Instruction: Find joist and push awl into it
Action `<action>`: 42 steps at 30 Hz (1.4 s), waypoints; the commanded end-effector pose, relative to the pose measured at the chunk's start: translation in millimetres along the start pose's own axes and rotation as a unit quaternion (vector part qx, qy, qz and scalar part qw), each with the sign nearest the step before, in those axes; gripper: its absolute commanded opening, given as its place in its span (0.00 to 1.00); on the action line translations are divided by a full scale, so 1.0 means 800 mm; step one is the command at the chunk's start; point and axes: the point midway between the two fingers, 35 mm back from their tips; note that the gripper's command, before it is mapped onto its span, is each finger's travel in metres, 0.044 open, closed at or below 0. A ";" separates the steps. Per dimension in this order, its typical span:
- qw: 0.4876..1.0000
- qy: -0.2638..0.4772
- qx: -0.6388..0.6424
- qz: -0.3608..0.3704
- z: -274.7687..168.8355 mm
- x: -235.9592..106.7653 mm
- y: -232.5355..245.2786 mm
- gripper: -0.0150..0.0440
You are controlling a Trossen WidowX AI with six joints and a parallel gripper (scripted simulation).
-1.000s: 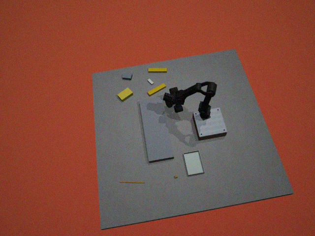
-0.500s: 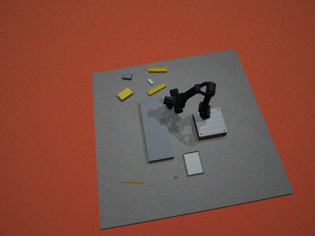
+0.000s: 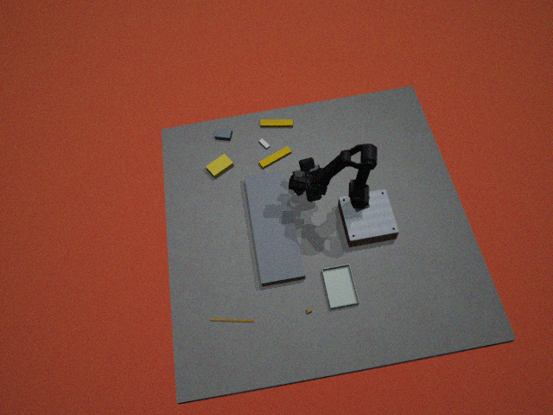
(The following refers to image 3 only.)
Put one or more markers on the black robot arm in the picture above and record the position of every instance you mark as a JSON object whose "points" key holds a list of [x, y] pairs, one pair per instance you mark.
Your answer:
{"points": [[358, 189]]}

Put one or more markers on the yellow flat block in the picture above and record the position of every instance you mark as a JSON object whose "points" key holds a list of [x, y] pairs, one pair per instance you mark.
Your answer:
{"points": [[219, 166]]}

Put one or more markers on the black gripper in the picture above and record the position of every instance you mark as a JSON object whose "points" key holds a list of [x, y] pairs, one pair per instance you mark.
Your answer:
{"points": [[306, 165]]}

